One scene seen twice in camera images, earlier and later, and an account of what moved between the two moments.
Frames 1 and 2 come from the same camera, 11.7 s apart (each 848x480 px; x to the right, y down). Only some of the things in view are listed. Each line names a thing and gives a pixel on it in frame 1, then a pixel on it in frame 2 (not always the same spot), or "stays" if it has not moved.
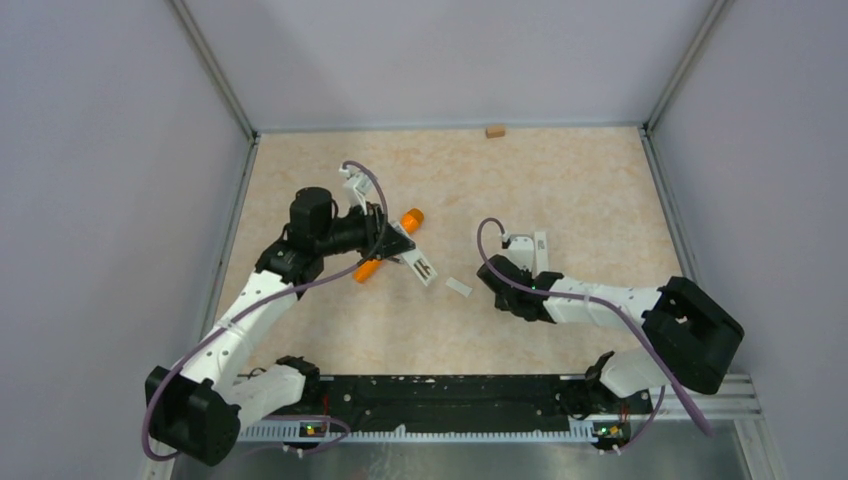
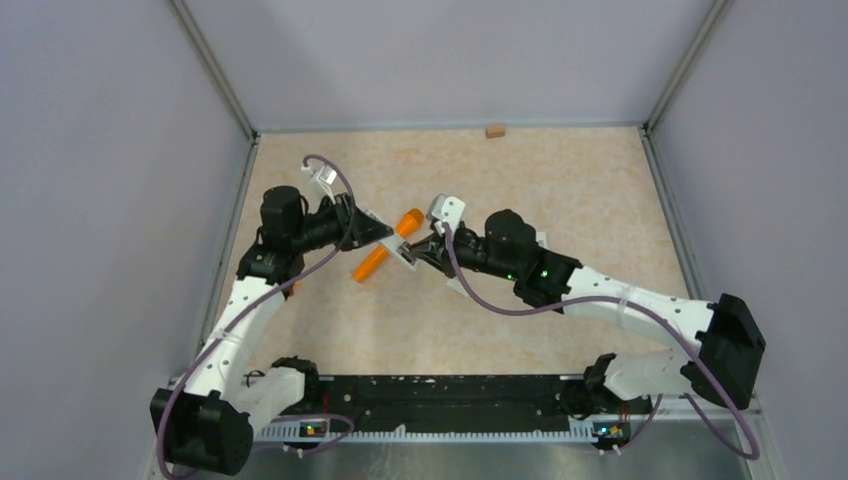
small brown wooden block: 495,131 stays
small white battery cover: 458,286 stays
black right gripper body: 502,303 -> 467,249
